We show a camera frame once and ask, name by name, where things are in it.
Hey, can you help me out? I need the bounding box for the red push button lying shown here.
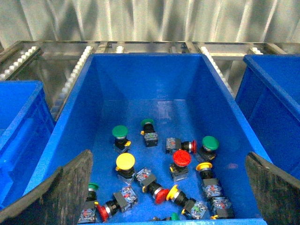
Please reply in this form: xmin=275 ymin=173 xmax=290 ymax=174
xmin=165 ymin=137 xmax=197 ymax=155

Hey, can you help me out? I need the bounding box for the green push button left corner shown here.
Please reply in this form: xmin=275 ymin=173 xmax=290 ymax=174
xmin=77 ymin=183 xmax=99 ymax=225

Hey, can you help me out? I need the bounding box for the yellow mushroom push button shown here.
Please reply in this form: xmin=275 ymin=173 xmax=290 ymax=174
xmin=115 ymin=153 xmax=135 ymax=185

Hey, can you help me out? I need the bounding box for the green push button bottom edge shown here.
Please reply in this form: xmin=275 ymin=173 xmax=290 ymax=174
xmin=150 ymin=212 xmax=180 ymax=221

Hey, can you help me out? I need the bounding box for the red mushroom push button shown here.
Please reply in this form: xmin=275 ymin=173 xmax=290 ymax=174
xmin=169 ymin=150 xmax=191 ymax=182

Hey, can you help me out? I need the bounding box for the yellow push button right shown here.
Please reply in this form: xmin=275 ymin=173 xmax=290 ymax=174
xmin=196 ymin=162 xmax=223 ymax=200

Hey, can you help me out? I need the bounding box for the green mushroom push button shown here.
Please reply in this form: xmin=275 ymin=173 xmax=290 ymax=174
xmin=112 ymin=125 xmax=132 ymax=154

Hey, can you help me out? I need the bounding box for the blue empty middle bin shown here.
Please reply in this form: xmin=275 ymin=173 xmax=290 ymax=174
xmin=235 ymin=54 xmax=300 ymax=179

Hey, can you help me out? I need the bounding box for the red push button bottom centre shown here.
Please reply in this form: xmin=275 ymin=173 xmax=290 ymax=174
xmin=135 ymin=167 xmax=170 ymax=204

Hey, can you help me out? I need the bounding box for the red push button bottom left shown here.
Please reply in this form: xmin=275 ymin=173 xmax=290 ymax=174
xmin=96 ymin=186 xmax=138 ymax=222

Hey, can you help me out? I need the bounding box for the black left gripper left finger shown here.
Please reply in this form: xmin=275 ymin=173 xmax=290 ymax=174
xmin=0 ymin=150 xmax=93 ymax=225

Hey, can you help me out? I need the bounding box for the metal roller rack frame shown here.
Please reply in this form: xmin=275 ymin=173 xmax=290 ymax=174
xmin=0 ymin=41 xmax=300 ymax=120

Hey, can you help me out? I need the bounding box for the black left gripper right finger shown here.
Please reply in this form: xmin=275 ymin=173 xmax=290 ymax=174
xmin=245 ymin=152 xmax=300 ymax=225

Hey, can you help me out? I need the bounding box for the green push button lying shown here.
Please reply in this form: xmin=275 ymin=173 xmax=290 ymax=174
xmin=141 ymin=118 xmax=158 ymax=147

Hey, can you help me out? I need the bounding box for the blue bin far left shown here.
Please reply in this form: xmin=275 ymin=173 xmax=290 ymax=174
xmin=0 ymin=81 xmax=55 ymax=209

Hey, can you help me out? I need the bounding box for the yellow push button bottom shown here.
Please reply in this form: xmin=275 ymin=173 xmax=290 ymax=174
xmin=166 ymin=184 xmax=208 ymax=220

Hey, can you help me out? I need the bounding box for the blue source bin with buttons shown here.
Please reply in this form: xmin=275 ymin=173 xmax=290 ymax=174
xmin=26 ymin=53 xmax=266 ymax=225

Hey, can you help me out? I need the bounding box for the black contact block bottom right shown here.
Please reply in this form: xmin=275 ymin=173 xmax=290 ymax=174
xmin=210 ymin=196 xmax=235 ymax=219

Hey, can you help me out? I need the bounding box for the green mushroom button right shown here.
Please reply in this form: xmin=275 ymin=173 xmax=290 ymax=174
xmin=195 ymin=135 xmax=219 ymax=163

